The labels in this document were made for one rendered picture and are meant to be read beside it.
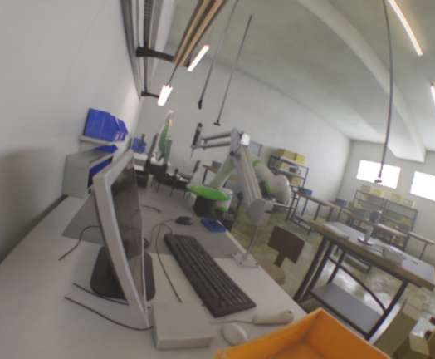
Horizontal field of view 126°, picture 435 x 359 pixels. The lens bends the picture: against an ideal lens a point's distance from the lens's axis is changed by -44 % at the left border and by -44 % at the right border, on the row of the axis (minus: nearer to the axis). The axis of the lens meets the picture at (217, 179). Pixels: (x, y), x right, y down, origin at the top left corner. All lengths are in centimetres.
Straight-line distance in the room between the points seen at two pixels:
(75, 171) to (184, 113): 512
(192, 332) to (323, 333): 33
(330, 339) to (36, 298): 70
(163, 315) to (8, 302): 37
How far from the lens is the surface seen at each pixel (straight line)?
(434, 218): 927
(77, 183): 111
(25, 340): 48
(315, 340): 60
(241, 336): 51
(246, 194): 86
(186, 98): 606
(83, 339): 47
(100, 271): 60
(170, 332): 44
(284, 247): 168
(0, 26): 55
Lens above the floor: 131
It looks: 7 degrees down
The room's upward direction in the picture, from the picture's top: 16 degrees clockwise
